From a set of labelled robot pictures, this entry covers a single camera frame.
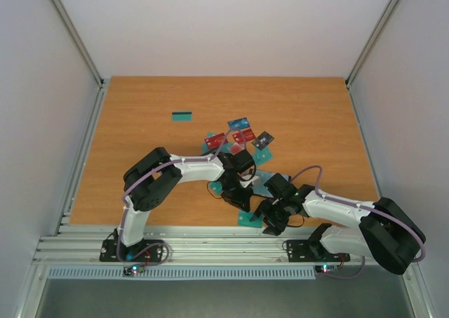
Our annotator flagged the long teal card with stripe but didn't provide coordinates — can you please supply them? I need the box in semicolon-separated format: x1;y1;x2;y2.
253;171;274;198

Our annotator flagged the teal VIP card front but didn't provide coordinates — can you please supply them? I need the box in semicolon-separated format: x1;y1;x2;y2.
237;211;262;228

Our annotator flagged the black leather card holder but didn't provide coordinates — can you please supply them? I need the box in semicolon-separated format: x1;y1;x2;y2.
248;173;291;199

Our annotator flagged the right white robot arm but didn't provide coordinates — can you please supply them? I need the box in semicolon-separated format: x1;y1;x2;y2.
253;173;426;275

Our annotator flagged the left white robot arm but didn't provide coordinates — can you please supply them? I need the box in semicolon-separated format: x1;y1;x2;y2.
116;147;256;260

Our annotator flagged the white card red circle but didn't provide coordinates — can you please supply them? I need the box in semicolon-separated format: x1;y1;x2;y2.
229;143;244;155

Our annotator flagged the teal card near black card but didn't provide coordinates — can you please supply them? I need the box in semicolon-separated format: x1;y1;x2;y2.
253;147;273;166

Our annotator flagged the red credit card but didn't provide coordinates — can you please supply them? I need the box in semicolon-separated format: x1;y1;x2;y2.
204;133;228;150
232;128;256;143

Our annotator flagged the black credit card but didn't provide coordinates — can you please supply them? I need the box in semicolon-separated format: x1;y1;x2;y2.
252;131;274;151

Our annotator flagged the blue card with logo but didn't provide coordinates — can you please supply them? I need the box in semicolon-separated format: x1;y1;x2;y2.
227;117;250;131

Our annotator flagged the teal card far back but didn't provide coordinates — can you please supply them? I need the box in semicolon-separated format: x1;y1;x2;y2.
171;111;192;122

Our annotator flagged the right small circuit board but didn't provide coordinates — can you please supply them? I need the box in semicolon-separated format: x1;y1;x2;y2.
315;264;340;274

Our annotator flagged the small circuit board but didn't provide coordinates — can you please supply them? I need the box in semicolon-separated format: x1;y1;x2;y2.
123;265;145;277
315;264;340;274

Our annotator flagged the left small circuit board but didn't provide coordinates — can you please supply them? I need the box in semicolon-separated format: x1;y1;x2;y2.
123;265;145;277

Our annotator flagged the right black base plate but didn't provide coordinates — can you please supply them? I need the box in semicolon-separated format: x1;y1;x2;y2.
283;239;351;263

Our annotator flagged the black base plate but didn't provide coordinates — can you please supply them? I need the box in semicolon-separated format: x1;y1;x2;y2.
283;239;351;263
99;239;166;263

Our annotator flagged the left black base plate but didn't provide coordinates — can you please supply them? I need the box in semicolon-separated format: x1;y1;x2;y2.
99;239;166;263

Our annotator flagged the aluminium front rail frame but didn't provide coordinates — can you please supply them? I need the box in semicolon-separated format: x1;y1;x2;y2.
32;225;418;266

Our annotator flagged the left aluminium corner post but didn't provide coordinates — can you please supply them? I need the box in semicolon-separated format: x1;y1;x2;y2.
50;0;104;88

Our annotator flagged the aluminium corner post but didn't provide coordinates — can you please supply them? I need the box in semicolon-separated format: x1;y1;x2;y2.
50;0;104;88
345;0;401;90

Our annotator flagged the grey slotted cable duct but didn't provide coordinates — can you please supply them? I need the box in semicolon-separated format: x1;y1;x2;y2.
48;265;316;281

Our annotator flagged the right aluminium corner post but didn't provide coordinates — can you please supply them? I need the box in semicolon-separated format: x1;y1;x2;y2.
345;0;401;90

